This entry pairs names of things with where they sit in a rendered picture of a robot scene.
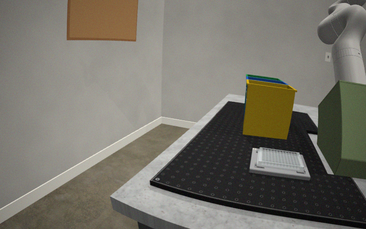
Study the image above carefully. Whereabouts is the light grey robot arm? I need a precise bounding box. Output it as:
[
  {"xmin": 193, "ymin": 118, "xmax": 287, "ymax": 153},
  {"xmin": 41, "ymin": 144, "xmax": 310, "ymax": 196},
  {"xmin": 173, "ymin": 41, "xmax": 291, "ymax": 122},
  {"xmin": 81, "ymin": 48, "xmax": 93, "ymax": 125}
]
[{"xmin": 317, "ymin": 0, "xmax": 366, "ymax": 85}]

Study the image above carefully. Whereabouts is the yellow open-top bin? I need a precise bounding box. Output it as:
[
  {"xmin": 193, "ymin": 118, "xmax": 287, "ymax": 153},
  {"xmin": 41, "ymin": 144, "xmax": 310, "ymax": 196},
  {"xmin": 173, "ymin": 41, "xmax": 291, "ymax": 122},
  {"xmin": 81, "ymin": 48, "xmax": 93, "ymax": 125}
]
[{"xmin": 243, "ymin": 80, "xmax": 297, "ymax": 140}]

